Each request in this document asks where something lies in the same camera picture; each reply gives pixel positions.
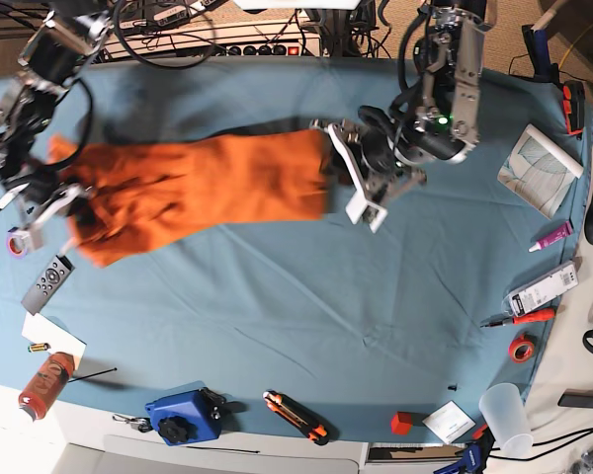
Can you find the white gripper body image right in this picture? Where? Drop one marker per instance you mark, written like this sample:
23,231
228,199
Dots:
378,176

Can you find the orange black clamp tool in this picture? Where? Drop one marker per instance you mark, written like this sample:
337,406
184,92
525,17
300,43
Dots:
573,103

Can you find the red tape roll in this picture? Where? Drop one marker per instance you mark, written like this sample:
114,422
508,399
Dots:
522,348

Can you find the red drink can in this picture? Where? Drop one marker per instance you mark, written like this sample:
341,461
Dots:
45,386

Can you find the blue black bar clamp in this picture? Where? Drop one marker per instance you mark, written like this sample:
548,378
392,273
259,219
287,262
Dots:
473,458

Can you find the white square card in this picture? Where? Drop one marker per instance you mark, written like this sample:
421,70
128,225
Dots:
448,423

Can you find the purple glue tube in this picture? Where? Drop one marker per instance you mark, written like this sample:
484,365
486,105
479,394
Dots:
560,233

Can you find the red handled screwdriver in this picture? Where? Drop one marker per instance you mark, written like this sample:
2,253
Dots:
542,315

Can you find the blue box with black knob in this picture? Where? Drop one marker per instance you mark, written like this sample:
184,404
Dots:
189,417

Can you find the blue-grey table cloth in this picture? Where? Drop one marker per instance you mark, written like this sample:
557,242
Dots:
353,325

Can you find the leaf pattern booklet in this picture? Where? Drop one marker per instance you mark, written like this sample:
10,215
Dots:
539,171

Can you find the orange t-shirt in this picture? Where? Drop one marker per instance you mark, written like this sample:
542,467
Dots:
147,196

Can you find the clear packaged bit set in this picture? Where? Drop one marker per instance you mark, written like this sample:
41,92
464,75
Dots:
542,290

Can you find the black power strip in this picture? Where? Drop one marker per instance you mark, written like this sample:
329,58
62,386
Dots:
154,49

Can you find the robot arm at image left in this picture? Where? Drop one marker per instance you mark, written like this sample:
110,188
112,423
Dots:
69,38

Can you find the small red cube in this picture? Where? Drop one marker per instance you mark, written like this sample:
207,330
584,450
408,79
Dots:
401,423

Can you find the grey remote control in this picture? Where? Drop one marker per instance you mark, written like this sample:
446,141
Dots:
47,284

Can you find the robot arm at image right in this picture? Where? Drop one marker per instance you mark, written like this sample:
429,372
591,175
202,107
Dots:
433,118

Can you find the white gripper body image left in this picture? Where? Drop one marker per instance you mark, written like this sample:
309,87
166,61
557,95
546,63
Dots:
59,203

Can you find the white paper card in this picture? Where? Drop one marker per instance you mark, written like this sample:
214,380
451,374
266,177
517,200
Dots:
39,330

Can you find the black zip tie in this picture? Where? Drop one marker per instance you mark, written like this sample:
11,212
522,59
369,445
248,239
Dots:
91,375

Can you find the black and white marker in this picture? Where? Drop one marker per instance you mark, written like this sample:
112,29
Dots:
7,199

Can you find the black power adapter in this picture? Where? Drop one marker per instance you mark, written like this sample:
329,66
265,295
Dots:
581,399

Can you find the purple tape roll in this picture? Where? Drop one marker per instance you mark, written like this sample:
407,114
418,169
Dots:
18,242

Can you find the translucent plastic cup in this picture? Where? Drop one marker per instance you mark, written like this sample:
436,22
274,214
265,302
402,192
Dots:
504,412

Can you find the small AA battery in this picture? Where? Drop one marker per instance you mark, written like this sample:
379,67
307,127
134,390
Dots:
37,348

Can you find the orange black utility knife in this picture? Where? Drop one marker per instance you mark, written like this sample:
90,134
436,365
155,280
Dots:
307,423

